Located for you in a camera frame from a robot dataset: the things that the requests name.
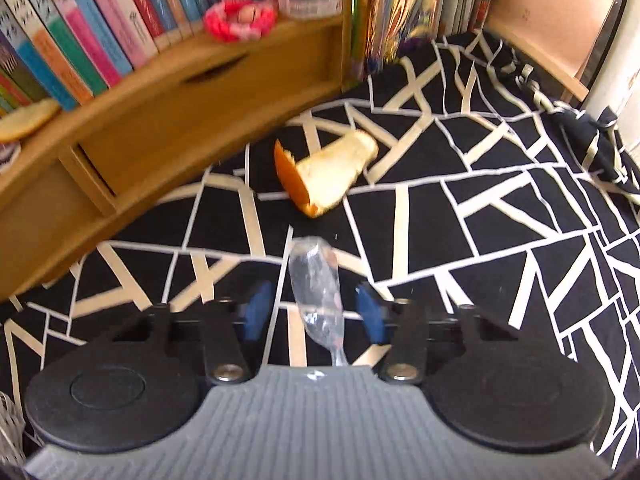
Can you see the row of upright books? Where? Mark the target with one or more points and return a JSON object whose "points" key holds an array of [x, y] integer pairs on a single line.
{"points": [[100, 20]]}

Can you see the wooden easel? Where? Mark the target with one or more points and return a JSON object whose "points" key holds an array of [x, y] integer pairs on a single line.
{"points": [[565, 87]]}

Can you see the red and white knit toy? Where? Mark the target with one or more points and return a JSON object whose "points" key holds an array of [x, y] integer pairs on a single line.
{"points": [[7, 154]]}

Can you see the row of thin picture books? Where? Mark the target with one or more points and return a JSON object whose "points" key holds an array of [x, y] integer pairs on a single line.
{"points": [[400, 5]]}

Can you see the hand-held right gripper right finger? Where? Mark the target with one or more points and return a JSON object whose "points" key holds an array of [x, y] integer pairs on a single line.
{"points": [[372, 310]]}

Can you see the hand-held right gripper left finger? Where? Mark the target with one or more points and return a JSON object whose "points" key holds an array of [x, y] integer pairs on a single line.
{"points": [[257, 310]]}

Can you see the brown kraft notebook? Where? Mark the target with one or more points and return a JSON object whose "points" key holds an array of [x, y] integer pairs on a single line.
{"points": [[545, 5]]}

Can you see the orange fruit peel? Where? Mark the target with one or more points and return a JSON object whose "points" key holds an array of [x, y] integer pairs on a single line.
{"points": [[330, 175], [25, 120]]}

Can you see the small clear plastic wrapper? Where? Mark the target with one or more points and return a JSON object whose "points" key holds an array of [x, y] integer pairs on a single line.
{"points": [[315, 280]]}

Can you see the black and white patterned cloth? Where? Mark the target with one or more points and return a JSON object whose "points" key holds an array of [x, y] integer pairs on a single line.
{"points": [[500, 210]]}

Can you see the wooden desktop bookshelf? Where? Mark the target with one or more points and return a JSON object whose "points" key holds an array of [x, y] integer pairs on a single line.
{"points": [[150, 125]]}

